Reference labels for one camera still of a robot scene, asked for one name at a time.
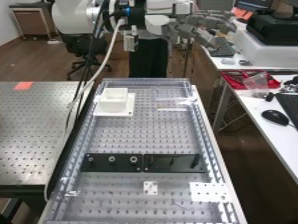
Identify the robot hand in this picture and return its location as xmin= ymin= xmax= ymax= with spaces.
xmin=159 ymin=9 xmax=239 ymax=48

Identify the black keyboard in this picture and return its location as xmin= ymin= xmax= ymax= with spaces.
xmin=206 ymin=35 xmax=236 ymax=58
xmin=274 ymin=92 xmax=298 ymax=132

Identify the person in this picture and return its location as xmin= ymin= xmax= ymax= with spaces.
xmin=127 ymin=33 xmax=170 ymax=80

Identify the black printer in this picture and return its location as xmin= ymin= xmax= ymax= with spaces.
xmin=244 ymin=9 xmax=298 ymax=46

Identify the long white desk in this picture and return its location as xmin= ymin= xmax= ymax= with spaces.
xmin=198 ymin=39 xmax=298 ymax=73

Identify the red tray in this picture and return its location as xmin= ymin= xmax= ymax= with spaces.
xmin=219 ymin=69 xmax=282 ymax=91

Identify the clear box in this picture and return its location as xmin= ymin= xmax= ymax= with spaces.
xmin=38 ymin=77 xmax=248 ymax=224

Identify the clear plastic cup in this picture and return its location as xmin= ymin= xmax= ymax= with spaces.
xmin=242 ymin=71 xmax=271 ymax=98

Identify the black office chair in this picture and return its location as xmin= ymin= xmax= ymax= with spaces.
xmin=59 ymin=31 xmax=114 ymax=82

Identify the small white box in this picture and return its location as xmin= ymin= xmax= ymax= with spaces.
xmin=91 ymin=87 xmax=137 ymax=118

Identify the thin stick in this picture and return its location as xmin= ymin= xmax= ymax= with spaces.
xmin=190 ymin=153 xmax=199 ymax=169

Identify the red tape patch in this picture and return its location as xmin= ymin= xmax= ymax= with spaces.
xmin=12 ymin=81 xmax=36 ymax=91

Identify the black plate with round holes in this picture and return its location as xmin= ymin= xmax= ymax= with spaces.
xmin=79 ymin=152 xmax=145 ymax=174

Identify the white perforated plate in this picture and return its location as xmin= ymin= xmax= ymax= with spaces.
xmin=189 ymin=182 xmax=224 ymax=203

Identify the white cable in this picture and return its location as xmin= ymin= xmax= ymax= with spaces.
xmin=42 ymin=18 xmax=127 ymax=203

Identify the black cable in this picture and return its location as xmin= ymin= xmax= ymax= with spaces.
xmin=65 ymin=6 xmax=111 ymax=134

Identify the small white bracket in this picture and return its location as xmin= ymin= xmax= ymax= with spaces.
xmin=142 ymin=180 xmax=159 ymax=196

